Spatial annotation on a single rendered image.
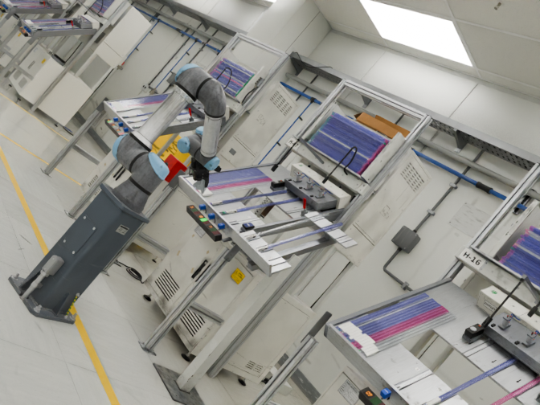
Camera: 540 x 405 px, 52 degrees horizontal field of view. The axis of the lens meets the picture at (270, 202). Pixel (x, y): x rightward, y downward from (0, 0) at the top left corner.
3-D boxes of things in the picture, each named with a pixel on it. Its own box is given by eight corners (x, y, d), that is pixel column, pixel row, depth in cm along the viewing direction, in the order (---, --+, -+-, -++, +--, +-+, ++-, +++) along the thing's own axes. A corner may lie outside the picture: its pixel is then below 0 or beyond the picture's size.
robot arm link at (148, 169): (144, 190, 226) (165, 164, 226) (123, 169, 230) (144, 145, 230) (157, 196, 237) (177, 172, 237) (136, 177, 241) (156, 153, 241)
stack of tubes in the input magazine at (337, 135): (357, 174, 308) (389, 137, 308) (305, 141, 345) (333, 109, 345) (367, 186, 316) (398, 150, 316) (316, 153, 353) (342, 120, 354)
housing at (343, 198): (336, 219, 312) (340, 198, 306) (288, 184, 348) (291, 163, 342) (346, 217, 316) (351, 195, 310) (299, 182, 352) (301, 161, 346)
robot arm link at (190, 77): (126, 170, 229) (213, 73, 232) (103, 149, 234) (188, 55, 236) (138, 178, 240) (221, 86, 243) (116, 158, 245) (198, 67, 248)
